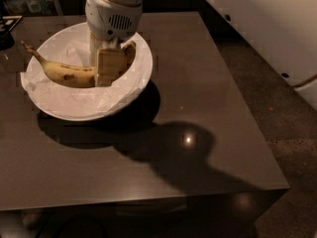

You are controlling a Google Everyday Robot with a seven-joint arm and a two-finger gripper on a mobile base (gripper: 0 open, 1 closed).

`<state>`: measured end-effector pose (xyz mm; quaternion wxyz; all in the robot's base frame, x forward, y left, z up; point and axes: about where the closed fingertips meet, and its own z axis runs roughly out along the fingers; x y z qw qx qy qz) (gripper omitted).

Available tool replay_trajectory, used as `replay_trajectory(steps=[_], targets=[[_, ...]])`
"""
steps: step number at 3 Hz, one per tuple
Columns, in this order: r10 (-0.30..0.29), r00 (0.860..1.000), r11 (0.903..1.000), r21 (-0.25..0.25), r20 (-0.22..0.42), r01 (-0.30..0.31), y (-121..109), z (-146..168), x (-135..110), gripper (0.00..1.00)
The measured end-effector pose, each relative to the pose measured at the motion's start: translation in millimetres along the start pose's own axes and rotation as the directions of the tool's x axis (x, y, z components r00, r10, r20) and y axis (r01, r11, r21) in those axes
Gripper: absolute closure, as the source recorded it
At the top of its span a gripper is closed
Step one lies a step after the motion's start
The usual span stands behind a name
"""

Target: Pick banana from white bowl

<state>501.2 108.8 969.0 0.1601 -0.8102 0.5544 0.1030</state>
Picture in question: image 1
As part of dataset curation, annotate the black object on table edge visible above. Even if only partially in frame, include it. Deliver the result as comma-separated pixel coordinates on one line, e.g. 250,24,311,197
0,15,22,51

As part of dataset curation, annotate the yellow spotted banana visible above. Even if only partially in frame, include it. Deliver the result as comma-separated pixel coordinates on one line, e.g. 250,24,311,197
20,40,137,89

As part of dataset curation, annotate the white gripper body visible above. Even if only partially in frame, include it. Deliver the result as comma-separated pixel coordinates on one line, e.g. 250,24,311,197
85,0,143,49

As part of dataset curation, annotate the shelf with white bottles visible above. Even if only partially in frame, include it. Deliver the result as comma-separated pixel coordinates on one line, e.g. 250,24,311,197
0,0,62,17

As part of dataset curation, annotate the white bowl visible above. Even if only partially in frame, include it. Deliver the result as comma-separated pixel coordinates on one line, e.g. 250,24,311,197
21,23,153,121

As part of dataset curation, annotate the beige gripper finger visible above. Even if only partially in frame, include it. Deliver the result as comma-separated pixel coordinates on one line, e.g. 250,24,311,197
95,48,128,87
90,33,103,65

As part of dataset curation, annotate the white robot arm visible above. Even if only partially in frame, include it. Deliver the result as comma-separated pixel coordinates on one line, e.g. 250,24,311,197
85,0,317,109

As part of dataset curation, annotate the white paper towel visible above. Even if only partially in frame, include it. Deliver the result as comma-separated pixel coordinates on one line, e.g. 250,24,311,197
21,37,153,121

